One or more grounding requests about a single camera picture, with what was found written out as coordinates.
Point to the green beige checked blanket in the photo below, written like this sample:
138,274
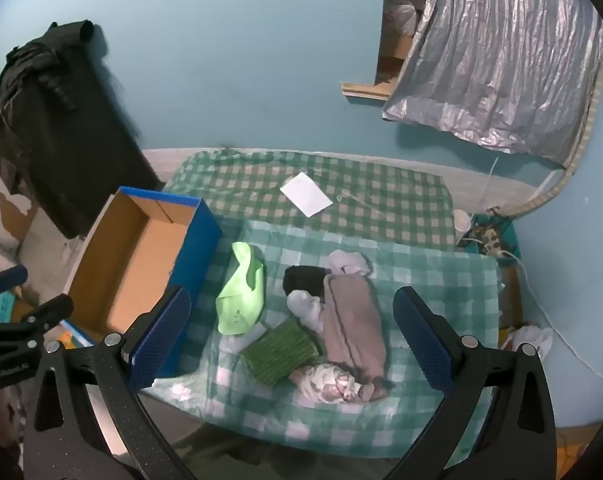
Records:
381,200

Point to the black sock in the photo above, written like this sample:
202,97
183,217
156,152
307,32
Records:
304,280

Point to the teal patterned bag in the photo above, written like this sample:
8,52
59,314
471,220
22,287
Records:
494,237

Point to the grey brown cloth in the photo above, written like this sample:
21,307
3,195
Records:
354,330

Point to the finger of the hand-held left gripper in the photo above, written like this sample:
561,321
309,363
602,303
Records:
49,310
6,280

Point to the wooden window ledge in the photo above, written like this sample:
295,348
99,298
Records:
366,90

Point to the clear plastic piece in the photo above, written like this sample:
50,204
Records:
251,336

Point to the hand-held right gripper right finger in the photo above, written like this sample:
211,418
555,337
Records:
421,340

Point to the beige foam strip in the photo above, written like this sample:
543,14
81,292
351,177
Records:
576,160

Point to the white paper sheet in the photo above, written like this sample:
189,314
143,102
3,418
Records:
306,194

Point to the black hanging clothes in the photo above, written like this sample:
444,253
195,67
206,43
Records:
56,135

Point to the white plastic bag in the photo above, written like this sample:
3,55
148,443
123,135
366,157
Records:
531,341
401,15

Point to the silver foil sheet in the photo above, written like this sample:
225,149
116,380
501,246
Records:
491,60

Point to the white sock with blue stripes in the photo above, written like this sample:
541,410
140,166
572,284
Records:
306,309

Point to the white cup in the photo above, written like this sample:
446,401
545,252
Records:
461,220

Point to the green white checked plastic cover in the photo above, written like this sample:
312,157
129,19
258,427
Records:
456,280

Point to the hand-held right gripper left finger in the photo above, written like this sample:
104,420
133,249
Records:
162,335

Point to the white grey patterned sock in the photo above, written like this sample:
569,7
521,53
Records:
326,382

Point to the blue cardboard box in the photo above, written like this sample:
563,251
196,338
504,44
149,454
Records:
131,270

